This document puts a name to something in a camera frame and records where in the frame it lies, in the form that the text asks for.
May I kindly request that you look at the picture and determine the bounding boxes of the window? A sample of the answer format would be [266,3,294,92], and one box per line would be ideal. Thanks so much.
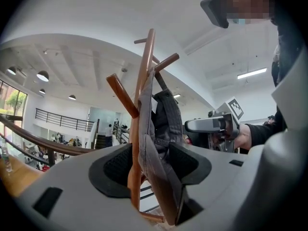
[0,79,28,117]

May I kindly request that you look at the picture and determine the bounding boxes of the staircase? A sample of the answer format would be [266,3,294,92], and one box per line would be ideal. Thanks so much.
[95,134,114,150]

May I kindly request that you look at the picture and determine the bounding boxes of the person's black hooded top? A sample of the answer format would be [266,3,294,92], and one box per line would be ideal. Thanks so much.
[270,20,306,129]

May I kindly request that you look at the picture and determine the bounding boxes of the black railing with wooden handrail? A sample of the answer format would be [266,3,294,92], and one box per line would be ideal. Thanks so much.
[0,114,99,175]

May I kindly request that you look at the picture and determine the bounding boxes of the person's face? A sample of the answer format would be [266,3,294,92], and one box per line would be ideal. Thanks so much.
[226,0,275,20]

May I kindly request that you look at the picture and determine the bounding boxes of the person's right forearm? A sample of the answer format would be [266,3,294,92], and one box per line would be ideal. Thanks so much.
[237,123,288,154]

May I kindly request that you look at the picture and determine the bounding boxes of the grey baseball cap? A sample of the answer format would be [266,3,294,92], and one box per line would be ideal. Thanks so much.
[137,67,187,226]

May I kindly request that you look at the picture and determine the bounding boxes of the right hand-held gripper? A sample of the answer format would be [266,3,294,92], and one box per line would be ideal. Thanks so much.
[184,97,244,154]

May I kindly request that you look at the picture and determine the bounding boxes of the clear water bottle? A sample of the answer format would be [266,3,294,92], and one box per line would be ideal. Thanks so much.
[1,138,13,175]

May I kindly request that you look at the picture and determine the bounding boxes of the wooden table with white legs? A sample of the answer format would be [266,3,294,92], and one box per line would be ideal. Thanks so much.
[0,153,45,198]

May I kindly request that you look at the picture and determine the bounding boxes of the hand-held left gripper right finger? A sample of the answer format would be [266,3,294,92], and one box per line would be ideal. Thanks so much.
[168,142,248,231]

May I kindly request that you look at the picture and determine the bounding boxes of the black head-worn camera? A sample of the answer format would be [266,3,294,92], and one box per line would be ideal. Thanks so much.
[199,0,230,29]

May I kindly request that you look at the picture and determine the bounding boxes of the brown wooden coat rack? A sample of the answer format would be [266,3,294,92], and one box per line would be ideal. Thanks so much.
[106,28,180,224]

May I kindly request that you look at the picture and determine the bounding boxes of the black balcony railing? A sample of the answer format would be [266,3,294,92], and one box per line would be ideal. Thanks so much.
[35,108,96,132]

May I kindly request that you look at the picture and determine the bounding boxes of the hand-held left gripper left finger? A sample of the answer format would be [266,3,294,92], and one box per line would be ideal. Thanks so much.
[15,143,154,231]

